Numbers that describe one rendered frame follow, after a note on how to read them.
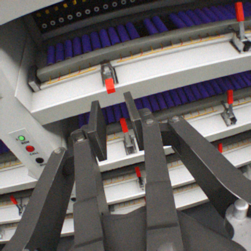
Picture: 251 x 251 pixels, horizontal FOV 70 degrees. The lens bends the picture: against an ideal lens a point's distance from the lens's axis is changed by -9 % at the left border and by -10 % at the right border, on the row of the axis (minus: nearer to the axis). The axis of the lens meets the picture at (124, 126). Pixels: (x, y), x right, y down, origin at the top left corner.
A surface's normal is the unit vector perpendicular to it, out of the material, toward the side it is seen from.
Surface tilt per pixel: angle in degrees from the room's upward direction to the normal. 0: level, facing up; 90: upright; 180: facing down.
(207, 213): 0
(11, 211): 16
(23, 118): 90
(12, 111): 90
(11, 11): 105
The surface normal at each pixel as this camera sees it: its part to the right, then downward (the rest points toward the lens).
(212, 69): 0.21, 0.82
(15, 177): -0.16, -0.50
